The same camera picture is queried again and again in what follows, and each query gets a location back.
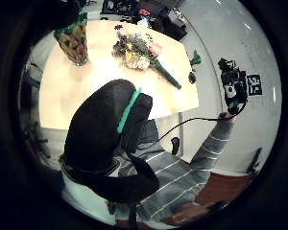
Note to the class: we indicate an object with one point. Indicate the small green object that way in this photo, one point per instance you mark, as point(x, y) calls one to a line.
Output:
point(196, 59)

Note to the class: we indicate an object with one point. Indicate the small dark object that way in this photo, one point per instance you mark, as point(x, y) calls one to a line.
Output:
point(192, 77)

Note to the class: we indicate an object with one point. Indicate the glass vase with colourful filling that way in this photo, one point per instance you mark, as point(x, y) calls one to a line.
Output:
point(74, 43)

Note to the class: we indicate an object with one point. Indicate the white marker cube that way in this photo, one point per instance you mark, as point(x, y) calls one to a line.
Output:
point(254, 84)

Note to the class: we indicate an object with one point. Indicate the the person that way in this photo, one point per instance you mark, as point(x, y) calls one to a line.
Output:
point(172, 179)

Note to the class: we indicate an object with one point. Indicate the red-brown seat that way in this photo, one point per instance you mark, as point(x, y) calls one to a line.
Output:
point(224, 188)

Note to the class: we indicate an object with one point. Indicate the pile of dark bags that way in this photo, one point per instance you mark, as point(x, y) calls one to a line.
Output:
point(163, 17)

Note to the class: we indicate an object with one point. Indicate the mixed flower bouquet green wrap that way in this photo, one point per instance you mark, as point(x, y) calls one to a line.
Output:
point(136, 52)

